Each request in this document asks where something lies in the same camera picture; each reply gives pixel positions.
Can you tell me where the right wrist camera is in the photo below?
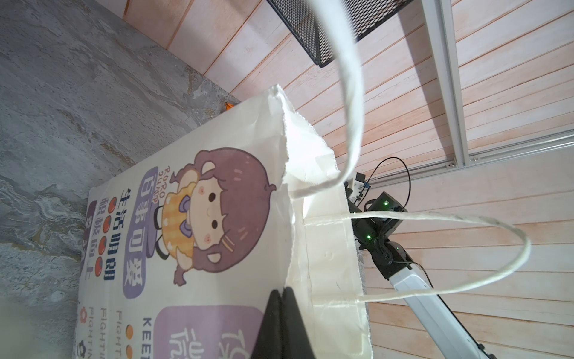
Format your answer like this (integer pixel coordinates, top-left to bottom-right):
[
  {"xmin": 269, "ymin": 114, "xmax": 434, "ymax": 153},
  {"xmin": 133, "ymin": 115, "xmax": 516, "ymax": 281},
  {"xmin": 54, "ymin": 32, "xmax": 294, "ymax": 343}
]
[{"xmin": 345, "ymin": 172, "xmax": 370, "ymax": 204}]

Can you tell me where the black mesh basket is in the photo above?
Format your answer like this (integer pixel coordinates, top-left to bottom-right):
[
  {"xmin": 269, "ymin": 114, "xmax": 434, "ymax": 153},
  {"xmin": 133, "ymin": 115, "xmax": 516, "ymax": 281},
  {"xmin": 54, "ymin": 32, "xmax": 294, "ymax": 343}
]
[{"xmin": 268, "ymin": 0, "xmax": 410, "ymax": 68}]

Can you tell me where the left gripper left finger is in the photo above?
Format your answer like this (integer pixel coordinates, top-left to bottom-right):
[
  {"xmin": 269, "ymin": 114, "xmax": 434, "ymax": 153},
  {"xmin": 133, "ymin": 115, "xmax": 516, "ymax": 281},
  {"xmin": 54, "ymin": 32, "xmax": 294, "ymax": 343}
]
[{"xmin": 251, "ymin": 290, "xmax": 283, "ymax": 359}]

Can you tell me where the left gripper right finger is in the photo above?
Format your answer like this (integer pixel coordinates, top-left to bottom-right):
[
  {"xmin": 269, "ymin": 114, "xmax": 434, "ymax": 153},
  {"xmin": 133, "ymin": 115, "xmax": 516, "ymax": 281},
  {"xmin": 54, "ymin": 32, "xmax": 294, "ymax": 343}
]
[{"xmin": 281, "ymin": 287, "xmax": 315, "ymax": 359}]

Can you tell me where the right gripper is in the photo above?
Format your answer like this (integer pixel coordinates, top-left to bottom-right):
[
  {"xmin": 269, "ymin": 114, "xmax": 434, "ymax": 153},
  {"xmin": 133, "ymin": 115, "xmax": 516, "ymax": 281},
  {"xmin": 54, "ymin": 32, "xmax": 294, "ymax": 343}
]
[{"xmin": 351, "ymin": 191, "xmax": 407, "ymax": 251}]

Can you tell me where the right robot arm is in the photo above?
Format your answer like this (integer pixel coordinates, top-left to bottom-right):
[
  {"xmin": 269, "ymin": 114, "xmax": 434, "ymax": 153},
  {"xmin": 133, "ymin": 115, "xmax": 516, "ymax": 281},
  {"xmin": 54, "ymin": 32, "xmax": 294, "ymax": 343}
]
[{"xmin": 351, "ymin": 218, "xmax": 495, "ymax": 358}]

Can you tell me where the aluminium frame crossbar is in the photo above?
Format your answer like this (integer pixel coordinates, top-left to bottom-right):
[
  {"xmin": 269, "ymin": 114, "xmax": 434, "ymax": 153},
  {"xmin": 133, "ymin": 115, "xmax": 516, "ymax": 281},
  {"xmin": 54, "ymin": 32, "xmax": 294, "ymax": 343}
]
[{"xmin": 357, "ymin": 1, "xmax": 573, "ymax": 180}]

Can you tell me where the white printed paper bag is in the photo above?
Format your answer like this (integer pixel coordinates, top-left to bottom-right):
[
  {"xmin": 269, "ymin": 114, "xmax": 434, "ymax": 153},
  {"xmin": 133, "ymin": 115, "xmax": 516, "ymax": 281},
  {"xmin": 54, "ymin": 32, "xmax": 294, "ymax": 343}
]
[{"xmin": 71, "ymin": 0, "xmax": 532, "ymax": 359}]

